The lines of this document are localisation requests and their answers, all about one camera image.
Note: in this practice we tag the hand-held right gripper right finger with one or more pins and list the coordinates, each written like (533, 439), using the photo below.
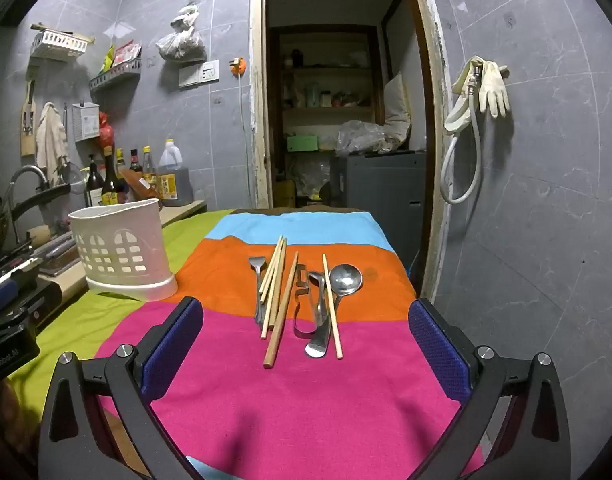
(438, 352)

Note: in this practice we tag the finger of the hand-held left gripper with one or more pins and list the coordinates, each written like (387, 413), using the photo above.
(0, 295)

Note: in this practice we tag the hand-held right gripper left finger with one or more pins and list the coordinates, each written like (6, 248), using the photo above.
(173, 347)

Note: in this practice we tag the white plastic utensil holder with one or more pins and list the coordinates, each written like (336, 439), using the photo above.
(120, 255)

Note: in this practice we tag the thin wooden chopstick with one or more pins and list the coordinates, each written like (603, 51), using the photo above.
(275, 310)
(269, 310)
(332, 305)
(271, 265)

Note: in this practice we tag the round metal ladle spoon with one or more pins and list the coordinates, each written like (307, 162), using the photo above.
(345, 279)

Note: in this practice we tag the small metal spoon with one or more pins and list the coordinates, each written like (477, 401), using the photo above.
(317, 347)

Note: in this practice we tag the metal peeler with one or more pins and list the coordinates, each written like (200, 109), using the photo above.
(297, 321)

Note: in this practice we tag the metal fork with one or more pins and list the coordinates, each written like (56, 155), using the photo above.
(257, 285)

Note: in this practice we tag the thick wooden chopstick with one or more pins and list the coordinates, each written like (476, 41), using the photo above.
(283, 310)

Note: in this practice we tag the metal faucet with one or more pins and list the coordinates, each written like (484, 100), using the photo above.
(28, 172)

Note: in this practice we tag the colourful striped table cloth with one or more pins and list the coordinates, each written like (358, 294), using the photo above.
(296, 410)

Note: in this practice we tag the dark soy sauce bottle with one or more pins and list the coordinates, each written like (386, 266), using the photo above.
(94, 187)

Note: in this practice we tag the dark bottle yellow label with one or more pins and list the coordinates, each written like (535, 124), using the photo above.
(111, 185)

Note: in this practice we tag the wooden cutting board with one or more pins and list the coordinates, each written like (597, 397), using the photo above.
(27, 135)

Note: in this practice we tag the brown packet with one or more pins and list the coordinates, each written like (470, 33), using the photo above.
(138, 185)

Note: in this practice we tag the large cooking oil jug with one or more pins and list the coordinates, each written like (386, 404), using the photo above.
(175, 180)

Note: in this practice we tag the hanging white towel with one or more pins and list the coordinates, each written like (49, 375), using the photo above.
(50, 135)

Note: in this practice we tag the grey cabinet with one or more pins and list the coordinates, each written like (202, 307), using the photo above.
(381, 195)

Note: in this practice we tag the clear bottle yellow cap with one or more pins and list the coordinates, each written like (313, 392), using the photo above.
(148, 170)

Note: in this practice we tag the yellow container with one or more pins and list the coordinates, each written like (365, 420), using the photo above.
(285, 194)

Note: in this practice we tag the dark bottle red cap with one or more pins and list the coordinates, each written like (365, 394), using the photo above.
(135, 160)

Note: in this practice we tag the red plastic bag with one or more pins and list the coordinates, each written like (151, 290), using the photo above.
(104, 132)

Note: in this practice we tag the crumpled clear plastic bag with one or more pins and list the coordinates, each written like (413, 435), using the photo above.
(363, 137)

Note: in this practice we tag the green box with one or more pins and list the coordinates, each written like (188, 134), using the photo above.
(303, 143)

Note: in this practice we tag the white pillow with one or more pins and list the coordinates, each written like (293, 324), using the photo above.
(397, 110)

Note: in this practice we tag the cream rubber glove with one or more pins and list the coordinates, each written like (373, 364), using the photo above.
(493, 90)
(461, 105)

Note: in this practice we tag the red snack packet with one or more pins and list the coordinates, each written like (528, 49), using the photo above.
(126, 54)

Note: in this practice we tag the orange power plug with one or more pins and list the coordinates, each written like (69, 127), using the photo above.
(239, 67)

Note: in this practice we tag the wooden shelf unit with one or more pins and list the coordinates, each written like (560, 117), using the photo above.
(331, 67)

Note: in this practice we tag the hanging clear plastic bag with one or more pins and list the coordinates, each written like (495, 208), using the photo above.
(180, 42)

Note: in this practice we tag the grey wall utensil box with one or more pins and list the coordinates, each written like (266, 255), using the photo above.
(85, 122)

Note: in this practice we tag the grey wall rack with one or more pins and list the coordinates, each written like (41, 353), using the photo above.
(113, 77)

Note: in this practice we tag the white wooden door frame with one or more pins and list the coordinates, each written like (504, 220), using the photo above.
(258, 110)

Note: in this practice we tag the white wall basket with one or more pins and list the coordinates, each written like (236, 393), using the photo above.
(58, 44)

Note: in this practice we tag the white wall socket plate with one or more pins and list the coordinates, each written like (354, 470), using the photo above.
(199, 74)

